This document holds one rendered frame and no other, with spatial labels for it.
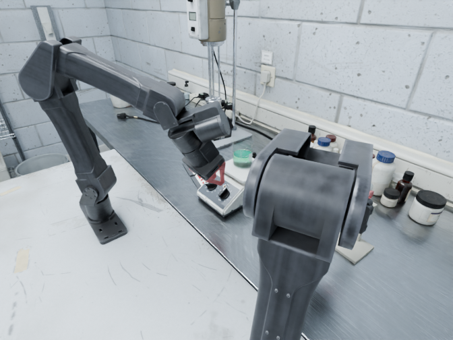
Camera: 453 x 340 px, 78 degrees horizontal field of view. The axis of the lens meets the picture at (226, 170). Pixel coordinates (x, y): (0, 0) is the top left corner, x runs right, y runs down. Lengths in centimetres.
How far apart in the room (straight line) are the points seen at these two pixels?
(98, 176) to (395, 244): 75
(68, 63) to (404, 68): 89
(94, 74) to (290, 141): 44
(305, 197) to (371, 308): 48
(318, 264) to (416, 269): 56
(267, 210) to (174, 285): 45
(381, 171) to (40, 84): 88
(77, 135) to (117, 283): 33
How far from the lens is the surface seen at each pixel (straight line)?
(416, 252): 84
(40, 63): 65
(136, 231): 79
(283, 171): 23
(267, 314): 29
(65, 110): 68
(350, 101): 112
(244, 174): 81
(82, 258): 77
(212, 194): 81
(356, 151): 28
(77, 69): 63
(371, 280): 72
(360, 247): 77
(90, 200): 77
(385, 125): 108
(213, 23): 107
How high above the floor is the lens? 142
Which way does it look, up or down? 32 degrees down
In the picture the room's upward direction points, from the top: straight up
